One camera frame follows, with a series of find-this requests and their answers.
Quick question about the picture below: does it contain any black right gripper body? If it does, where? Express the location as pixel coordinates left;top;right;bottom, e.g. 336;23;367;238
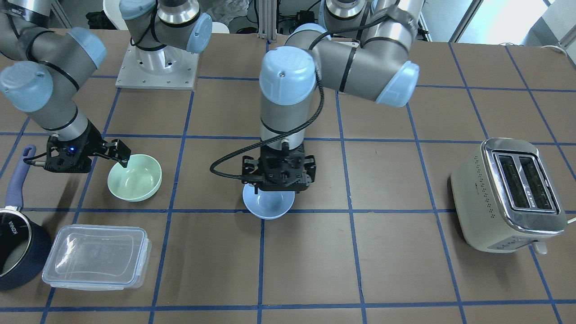
45;121;106;174

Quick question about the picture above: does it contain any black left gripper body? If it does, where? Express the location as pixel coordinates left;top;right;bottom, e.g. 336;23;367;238
241;144;316;194

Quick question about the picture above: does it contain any green bowl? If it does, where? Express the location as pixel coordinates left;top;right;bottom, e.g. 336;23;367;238
107;154;162;202

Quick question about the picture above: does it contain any blue bowl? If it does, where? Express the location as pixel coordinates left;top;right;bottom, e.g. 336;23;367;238
243;184;296;220

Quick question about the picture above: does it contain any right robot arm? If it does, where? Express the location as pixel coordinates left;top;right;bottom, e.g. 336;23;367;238
1;0;212;174

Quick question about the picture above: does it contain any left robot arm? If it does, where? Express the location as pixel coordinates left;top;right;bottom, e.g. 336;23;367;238
240;0;424;193

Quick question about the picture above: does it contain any dark blue saucepan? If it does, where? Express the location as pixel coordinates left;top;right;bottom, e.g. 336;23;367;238
0;145;52;291

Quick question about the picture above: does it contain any clear plastic food container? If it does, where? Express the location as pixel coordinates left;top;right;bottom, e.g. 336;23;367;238
42;224;152;291

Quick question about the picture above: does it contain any cream toaster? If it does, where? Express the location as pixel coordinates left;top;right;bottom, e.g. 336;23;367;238
450;138;568;255

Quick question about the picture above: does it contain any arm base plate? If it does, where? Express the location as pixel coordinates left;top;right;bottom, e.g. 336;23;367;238
116;45;199;90

